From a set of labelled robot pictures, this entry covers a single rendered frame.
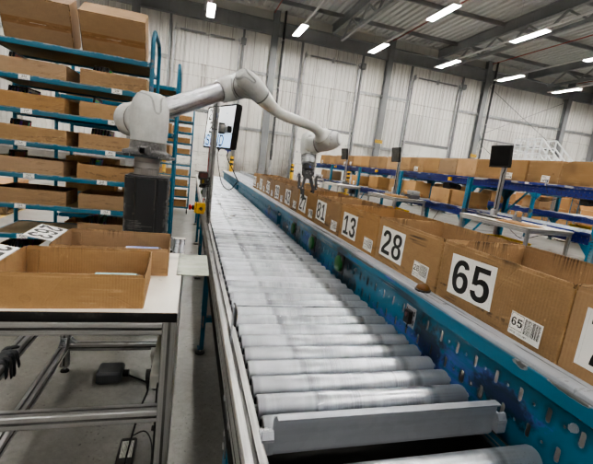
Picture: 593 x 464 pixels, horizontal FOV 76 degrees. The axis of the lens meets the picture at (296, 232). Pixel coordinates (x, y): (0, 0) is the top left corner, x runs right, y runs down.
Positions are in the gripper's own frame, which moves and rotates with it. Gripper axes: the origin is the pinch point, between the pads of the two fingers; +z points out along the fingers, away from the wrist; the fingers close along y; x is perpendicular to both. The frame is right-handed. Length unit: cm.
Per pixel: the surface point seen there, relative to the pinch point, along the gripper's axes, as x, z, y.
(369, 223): 84, 32, 0
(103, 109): -40, -55, 129
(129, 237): 50, 40, 94
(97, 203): -61, 4, 131
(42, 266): 78, 54, 115
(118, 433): 34, 121, 93
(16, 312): 105, 68, 112
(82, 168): -55, -18, 141
